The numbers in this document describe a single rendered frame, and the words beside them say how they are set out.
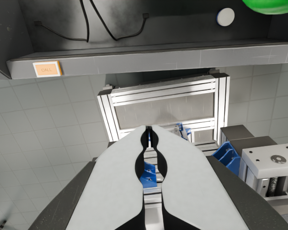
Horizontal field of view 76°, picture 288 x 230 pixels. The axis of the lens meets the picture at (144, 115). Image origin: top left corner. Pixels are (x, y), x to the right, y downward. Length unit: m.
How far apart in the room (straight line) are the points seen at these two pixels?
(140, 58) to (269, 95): 1.45
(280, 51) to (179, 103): 0.86
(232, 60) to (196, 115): 0.92
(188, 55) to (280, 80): 1.38
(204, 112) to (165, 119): 0.27
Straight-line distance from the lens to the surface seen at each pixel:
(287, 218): 0.66
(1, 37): 0.51
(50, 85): 1.59
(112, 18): 0.53
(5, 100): 1.82
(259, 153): 0.63
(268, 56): 0.48
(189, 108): 1.30
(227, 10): 0.54
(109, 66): 0.42
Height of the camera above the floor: 1.35
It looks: 63 degrees down
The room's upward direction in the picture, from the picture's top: 179 degrees clockwise
